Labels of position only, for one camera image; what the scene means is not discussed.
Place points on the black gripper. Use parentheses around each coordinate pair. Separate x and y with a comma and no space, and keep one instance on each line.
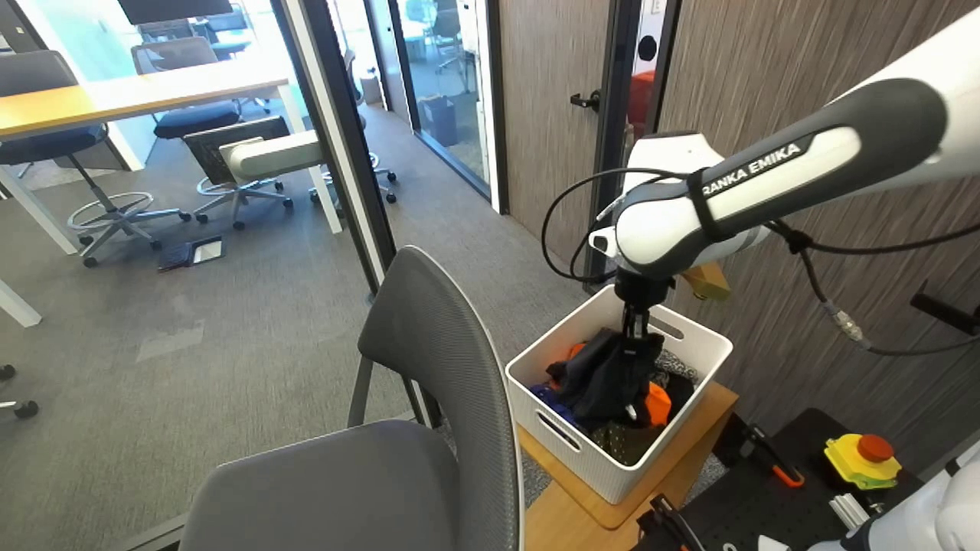
(641,288)

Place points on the grey clothing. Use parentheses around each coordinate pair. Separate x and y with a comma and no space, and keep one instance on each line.
(609,379)

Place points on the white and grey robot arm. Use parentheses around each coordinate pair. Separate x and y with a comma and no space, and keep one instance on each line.
(766,191)

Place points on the black and white patterned clothing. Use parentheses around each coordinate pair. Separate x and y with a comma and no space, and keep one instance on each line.
(677,367)

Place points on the blue clothing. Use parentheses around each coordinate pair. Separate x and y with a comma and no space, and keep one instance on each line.
(553,402)

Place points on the dark olive clothing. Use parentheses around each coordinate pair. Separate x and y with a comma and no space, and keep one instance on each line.
(628,445)

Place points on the white plastic basket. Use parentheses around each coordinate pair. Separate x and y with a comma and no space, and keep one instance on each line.
(605,474)

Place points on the grey chair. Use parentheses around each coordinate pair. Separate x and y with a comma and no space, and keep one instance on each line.
(429,398)

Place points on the office chair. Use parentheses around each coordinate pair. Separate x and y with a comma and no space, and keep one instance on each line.
(448,30)

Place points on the office chair casters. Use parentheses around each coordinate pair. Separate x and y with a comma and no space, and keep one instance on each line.
(19,405)

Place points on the wooden door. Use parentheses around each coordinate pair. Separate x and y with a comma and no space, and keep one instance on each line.
(551,115)

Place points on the yellow emergency stop button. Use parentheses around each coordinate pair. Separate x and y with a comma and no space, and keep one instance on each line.
(864,459)

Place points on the grey waste bin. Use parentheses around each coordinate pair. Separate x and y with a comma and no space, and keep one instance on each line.
(439,121)

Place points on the notebook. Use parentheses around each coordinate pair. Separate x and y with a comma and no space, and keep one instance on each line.
(191,252)

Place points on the row of office chairs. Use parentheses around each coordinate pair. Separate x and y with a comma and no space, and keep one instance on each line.
(191,119)

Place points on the wooden conference table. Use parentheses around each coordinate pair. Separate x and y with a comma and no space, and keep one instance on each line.
(138,96)

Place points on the black monitor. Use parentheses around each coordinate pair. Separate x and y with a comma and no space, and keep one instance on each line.
(174,9)

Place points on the silver metal bracket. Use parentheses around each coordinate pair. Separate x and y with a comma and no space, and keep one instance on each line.
(851,511)

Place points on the black wall bracket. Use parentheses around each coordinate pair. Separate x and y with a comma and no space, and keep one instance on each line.
(945,312)

